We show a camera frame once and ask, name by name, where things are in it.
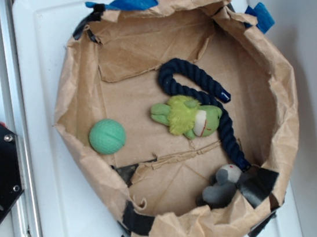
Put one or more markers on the aluminium frame rail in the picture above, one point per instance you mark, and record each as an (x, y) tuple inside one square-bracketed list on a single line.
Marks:
[(25, 215)]

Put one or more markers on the brown paper bag bin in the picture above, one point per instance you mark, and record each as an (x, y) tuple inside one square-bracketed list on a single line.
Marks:
[(150, 185)]

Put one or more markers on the blue tape piece right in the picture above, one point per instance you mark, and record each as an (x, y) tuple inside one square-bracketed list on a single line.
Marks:
[(264, 19)]

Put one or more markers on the green rubber ball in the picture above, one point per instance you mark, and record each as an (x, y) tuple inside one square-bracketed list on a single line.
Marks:
[(107, 136)]

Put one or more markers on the blue tape piece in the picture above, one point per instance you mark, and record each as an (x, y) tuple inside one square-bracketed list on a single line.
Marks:
[(264, 19), (128, 5)]

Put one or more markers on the dark blue rope toy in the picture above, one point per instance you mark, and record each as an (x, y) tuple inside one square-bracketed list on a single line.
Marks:
[(212, 93)]

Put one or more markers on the blue tape piece top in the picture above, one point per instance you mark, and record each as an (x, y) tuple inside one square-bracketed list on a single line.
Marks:
[(128, 5)]

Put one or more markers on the white plastic tray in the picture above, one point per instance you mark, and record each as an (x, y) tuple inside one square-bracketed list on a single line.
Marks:
[(68, 207)]

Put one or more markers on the grey plush mouse toy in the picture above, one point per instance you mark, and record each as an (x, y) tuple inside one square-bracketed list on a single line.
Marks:
[(223, 186)]

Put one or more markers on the green plush frog toy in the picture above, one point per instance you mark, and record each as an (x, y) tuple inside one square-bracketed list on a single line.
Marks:
[(185, 115)]

